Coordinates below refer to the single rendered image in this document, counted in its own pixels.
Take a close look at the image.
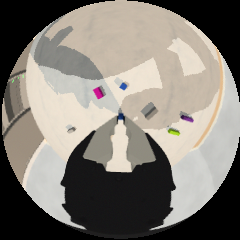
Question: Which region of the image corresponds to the purple rod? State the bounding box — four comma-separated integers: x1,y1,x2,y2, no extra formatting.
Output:
181,115,194,123

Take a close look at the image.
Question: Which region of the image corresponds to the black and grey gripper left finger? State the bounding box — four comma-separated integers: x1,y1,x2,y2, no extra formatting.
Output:
60,115,118,187

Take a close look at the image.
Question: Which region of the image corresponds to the magenta block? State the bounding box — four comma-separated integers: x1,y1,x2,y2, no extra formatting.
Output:
93,87,104,99

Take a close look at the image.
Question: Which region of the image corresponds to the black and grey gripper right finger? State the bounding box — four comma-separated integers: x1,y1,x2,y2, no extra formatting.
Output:
123,115,176,191

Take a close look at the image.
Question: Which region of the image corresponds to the lime green rod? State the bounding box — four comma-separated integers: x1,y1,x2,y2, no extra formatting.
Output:
168,129,181,136

